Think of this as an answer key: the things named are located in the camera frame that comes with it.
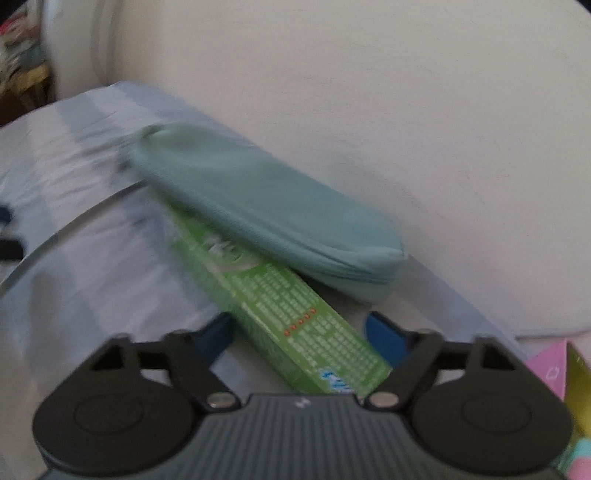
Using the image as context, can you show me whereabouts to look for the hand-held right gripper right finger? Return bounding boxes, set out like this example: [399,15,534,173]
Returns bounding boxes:
[365,311,528,409]

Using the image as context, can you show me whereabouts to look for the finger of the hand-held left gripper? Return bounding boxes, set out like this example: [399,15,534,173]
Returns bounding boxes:
[0,204,25,263]

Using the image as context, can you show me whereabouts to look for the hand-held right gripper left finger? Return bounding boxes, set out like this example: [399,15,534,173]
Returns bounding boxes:
[90,313,242,411]

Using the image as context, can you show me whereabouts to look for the green toothpaste box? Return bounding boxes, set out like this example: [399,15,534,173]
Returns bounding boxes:
[161,203,394,396]

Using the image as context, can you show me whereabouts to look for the pink biscuit tin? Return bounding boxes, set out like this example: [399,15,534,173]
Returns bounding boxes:
[525,339,591,480]

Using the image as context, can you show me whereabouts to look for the teal pencil case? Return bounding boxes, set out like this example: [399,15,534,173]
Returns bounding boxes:
[127,122,408,306]

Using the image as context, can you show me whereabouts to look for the colourful clutter pile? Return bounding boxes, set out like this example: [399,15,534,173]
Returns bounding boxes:
[0,0,52,125]

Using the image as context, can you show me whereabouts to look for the white door frame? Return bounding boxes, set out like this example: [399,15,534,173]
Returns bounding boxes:
[46,0,122,101]

